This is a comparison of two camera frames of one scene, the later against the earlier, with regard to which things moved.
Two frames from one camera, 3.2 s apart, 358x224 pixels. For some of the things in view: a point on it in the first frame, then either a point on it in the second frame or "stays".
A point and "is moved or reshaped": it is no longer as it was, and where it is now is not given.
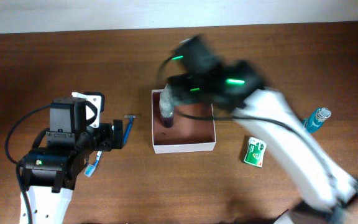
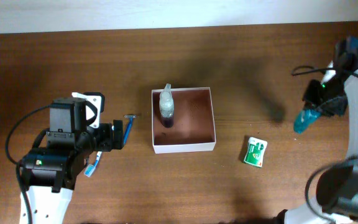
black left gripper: x=107 y=143 stays
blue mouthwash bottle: x=315 y=120 is moved or reshaped
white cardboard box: x=187 y=134 stays
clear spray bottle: x=166 y=106 stays
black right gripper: x=189 y=93 -> x=309 y=101
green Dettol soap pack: x=255 y=152 stays
